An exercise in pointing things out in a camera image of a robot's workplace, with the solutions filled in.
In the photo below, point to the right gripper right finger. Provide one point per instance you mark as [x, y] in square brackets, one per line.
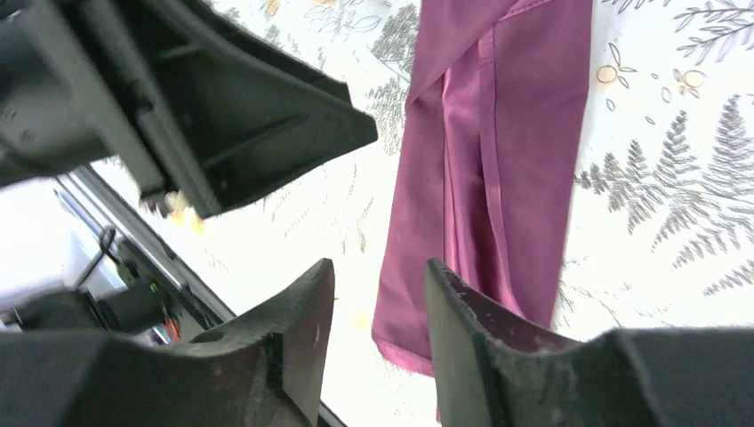
[494, 368]

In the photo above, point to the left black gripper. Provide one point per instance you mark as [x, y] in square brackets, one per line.
[57, 110]

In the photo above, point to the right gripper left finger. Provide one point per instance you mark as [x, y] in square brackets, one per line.
[75, 378]

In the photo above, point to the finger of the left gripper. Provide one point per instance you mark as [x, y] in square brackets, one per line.
[227, 117]

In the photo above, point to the purple satin napkin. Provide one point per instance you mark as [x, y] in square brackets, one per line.
[493, 125]

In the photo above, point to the floral tablecloth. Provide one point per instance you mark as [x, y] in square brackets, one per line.
[661, 222]

